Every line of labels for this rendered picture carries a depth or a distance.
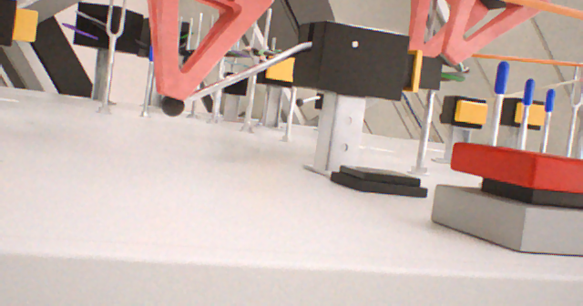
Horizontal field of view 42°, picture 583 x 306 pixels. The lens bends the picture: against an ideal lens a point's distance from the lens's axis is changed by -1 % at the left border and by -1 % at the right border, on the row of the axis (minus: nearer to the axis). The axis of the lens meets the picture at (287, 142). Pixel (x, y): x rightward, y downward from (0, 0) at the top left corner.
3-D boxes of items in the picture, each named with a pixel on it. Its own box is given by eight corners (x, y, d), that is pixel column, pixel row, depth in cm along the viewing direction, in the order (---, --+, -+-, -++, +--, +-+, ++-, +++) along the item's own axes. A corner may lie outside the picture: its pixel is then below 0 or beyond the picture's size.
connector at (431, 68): (352, 80, 49) (355, 49, 49) (414, 88, 51) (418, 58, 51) (377, 82, 46) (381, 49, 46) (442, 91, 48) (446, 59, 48)
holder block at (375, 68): (291, 86, 48) (300, 23, 48) (370, 98, 50) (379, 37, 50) (316, 88, 44) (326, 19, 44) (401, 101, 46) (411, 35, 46)
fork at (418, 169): (413, 174, 57) (441, -16, 56) (401, 171, 58) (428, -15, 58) (435, 177, 58) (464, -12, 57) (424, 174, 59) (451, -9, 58)
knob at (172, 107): (158, 117, 44) (158, 92, 44) (182, 115, 45) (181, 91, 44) (163, 118, 43) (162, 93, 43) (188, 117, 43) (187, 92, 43)
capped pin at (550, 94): (538, 182, 69) (554, 87, 69) (525, 179, 70) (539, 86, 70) (548, 183, 70) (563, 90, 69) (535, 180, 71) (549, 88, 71)
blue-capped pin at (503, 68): (467, 189, 50) (487, 59, 50) (486, 191, 51) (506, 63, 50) (481, 193, 49) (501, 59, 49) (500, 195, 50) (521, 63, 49)
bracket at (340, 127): (301, 167, 49) (312, 89, 49) (336, 171, 50) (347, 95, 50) (330, 177, 45) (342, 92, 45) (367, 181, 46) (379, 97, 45)
